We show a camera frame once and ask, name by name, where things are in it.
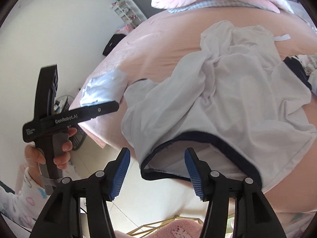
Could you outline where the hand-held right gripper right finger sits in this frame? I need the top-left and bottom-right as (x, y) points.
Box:
(184, 147), (288, 238)

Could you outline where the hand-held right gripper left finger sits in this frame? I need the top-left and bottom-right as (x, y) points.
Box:
(31, 147), (131, 238)

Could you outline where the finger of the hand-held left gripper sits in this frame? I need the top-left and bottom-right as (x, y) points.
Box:
(53, 100), (120, 125)

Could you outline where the person's left hand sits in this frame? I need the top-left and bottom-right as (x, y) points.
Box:
(24, 127), (78, 182)

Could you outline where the folded white garment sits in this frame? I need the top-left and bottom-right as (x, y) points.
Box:
(80, 69), (128, 107)

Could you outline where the pink fluffy cushion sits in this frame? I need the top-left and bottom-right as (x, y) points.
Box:
(151, 218), (206, 238)

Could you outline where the black bag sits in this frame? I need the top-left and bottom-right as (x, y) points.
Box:
(102, 33), (127, 56)

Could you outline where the pink cloth pile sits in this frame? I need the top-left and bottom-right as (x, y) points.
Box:
(116, 25), (132, 36)

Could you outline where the pink bed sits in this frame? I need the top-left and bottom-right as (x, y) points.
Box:
(69, 4), (317, 215)

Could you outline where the white shelf rack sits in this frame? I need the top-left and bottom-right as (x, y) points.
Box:
(111, 1), (139, 28)

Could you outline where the navy garment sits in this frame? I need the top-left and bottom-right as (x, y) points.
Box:
(284, 57), (312, 90)

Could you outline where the cartoon printed pajamas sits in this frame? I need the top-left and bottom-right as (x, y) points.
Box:
(297, 55), (317, 80)

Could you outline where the wire basket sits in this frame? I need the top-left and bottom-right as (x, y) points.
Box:
(53, 94), (86, 150)

